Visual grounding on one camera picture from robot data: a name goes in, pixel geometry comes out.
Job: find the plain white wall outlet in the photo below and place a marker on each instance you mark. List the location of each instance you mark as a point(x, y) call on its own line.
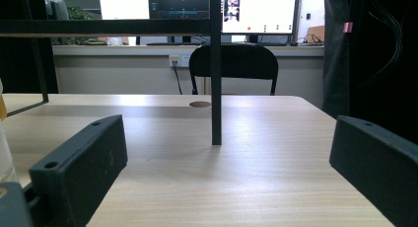
point(185, 60)

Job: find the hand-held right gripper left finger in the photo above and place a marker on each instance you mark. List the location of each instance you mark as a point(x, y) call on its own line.
point(82, 164)

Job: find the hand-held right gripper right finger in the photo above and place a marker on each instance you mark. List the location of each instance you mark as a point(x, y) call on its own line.
point(378, 167)

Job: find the green plant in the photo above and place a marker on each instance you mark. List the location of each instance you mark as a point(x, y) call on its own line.
point(79, 13)

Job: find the white wall outlet yellow sticker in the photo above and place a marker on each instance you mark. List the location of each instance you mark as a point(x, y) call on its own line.
point(174, 60)

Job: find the pink clip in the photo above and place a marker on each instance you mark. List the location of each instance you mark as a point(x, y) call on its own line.
point(347, 27)

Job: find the monitor with dark window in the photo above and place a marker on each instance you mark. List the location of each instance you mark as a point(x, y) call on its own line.
point(131, 5)

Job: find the black chair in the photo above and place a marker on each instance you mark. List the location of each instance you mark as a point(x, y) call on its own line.
point(246, 62)

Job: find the grey monitor back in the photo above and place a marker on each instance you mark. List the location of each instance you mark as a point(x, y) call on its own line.
point(55, 8)

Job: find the dark grey curtain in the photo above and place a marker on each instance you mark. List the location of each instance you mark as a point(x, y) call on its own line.
point(335, 62)

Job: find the grey back counter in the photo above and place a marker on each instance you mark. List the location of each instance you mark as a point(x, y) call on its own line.
point(131, 50)

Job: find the brown round table grommet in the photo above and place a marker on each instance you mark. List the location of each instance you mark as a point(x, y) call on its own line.
point(200, 104)

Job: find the brown cardboard box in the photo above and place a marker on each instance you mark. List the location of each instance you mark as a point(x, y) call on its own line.
point(317, 33)

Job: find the monitor with white screen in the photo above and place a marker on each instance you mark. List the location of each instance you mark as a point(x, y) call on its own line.
point(263, 13)

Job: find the black two-tier metal rack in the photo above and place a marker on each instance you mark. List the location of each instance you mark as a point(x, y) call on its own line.
point(216, 89)

